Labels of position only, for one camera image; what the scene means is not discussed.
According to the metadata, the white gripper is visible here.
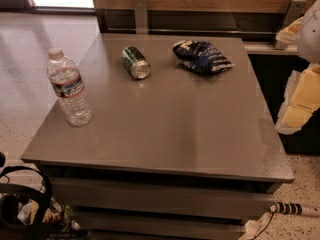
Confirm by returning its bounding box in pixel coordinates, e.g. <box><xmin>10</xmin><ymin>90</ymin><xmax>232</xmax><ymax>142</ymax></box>
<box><xmin>276</xmin><ymin>0</ymin><xmax>320</xmax><ymax>135</ymax></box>

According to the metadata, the green soda can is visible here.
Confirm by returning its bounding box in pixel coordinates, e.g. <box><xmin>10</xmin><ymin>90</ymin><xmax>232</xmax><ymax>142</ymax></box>
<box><xmin>121</xmin><ymin>46</ymin><xmax>151</xmax><ymax>80</ymax></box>

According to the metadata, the blue chip bag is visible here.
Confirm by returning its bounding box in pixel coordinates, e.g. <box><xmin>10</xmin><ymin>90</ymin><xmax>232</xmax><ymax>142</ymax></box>
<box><xmin>173</xmin><ymin>40</ymin><xmax>235</xmax><ymax>76</ymax></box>

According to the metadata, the grey drawer cabinet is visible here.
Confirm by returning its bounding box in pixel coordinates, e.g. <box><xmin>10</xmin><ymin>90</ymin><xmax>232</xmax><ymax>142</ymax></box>
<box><xmin>23</xmin><ymin>34</ymin><xmax>294</xmax><ymax>240</ymax></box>

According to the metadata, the clear plastic water bottle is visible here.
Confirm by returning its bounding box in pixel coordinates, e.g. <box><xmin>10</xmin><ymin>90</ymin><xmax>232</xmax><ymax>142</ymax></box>
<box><xmin>47</xmin><ymin>48</ymin><xmax>93</xmax><ymax>127</ymax></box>

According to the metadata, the right metal bracket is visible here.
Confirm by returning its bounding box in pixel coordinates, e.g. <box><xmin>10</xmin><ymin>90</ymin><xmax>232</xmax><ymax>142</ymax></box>
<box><xmin>273</xmin><ymin>0</ymin><xmax>306</xmax><ymax>50</ymax></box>

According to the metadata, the metal bracket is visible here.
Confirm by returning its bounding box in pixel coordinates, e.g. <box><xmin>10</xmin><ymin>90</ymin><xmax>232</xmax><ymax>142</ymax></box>
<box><xmin>133</xmin><ymin>0</ymin><xmax>149</xmax><ymax>34</ymax></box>
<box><xmin>273</xmin><ymin>0</ymin><xmax>306</xmax><ymax>50</ymax></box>

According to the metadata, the wooden wall counter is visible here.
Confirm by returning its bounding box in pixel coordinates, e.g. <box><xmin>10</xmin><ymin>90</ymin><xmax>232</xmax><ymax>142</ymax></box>
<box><xmin>93</xmin><ymin>0</ymin><xmax>316</xmax><ymax>55</ymax></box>

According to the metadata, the striped cable connector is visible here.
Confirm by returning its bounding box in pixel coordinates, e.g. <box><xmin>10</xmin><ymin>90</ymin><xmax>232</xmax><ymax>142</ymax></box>
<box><xmin>269</xmin><ymin>201</ymin><xmax>320</xmax><ymax>218</ymax></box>

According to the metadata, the left metal bracket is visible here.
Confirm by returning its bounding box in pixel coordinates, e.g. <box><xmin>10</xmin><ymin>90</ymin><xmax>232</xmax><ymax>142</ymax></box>
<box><xmin>133</xmin><ymin>0</ymin><xmax>149</xmax><ymax>34</ymax></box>

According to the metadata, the black bag with straps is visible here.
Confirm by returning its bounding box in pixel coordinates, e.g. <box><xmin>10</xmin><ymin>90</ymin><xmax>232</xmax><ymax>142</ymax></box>
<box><xmin>0</xmin><ymin>153</ymin><xmax>88</xmax><ymax>240</ymax></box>

